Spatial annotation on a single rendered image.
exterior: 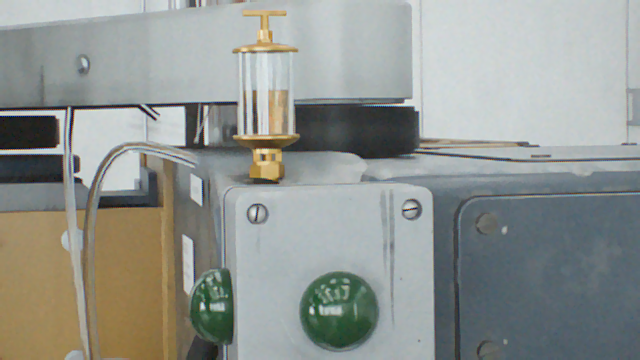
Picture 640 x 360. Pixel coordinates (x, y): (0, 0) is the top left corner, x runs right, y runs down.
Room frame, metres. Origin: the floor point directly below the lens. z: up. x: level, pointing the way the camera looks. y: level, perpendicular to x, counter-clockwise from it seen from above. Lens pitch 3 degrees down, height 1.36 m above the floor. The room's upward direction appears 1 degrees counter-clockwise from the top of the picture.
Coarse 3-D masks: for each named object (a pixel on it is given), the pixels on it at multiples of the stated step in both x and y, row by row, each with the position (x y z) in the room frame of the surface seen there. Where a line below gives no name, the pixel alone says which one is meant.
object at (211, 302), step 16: (208, 272) 0.48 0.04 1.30; (224, 272) 0.48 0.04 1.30; (192, 288) 0.48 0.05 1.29; (208, 288) 0.48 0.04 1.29; (224, 288) 0.47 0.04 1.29; (192, 304) 0.48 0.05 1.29; (208, 304) 0.47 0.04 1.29; (224, 304) 0.47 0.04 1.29; (192, 320) 0.48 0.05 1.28; (208, 320) 0.47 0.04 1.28; (224, 320) 0.47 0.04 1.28; (208, 336) 0.48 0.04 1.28; (224, 336) 0.48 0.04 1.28
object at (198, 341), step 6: (258, 180) 0.55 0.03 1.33; (264, 180) 0.55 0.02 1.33; (270, 180) 0.55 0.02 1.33; (198, 336) 0.53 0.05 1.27; (198, 342) 0.53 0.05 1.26; (204, 342) 0.53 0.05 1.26; (192, 348) 0.53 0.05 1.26; (198, 348) 0.53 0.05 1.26; (204, 348) 0.52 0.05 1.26; (210, 348) 0.53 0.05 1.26; (216, 348) 0.53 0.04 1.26; (192, 354) 0.53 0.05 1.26; (198, 354) 0.52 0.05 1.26; (204, 354) 0.52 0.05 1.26; (210, 354) 0.53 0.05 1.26; (216, 354) 0.53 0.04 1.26
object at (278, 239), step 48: (240, 192) 0.47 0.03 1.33; (288, 192) 0.47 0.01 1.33; (336, 192) 0.47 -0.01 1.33; (384, 192) 0.48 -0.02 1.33; (240, 240) 0.47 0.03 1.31; (288, 240) 0.47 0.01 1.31; (336, 240) 0.47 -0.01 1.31; (384, 240) 0.48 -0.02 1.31; (432, 240) 0.48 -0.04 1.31; (240, 288) 0.47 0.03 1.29; (288, 288) 0.47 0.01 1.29; (384, 288) 0.48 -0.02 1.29; (432, 288) 0.48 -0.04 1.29; (240, 336) 0.47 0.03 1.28; (288, 336) 0.47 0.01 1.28; (384, 336) 0.48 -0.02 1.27; (432, 336) 0.48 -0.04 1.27
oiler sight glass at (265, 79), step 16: (240, 64) 0.55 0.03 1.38; (256, 64) 0.54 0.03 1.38; (272, 64) 0.54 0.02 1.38; (288, 64) 0.54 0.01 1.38; (240, 80) 0.55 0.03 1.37; (256, 80) 0.54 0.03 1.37; (272, 80) 0.54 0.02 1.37; (288, 80) 0.54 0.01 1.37; (240, 96) 0.55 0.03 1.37; (256, 96) 0.54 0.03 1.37; (272, 96) 0.54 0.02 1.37; (288, 96) 0.54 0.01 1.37; (240, 112) 0.55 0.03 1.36; (256, 112) 0.54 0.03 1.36; (272, 112) 0.54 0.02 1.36; (288, 112) 0.54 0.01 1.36; (240, 128) 0.55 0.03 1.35; (256, 128) 0.54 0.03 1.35; (272, 128) 0.54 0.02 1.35; (288, 128) 0.54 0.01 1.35
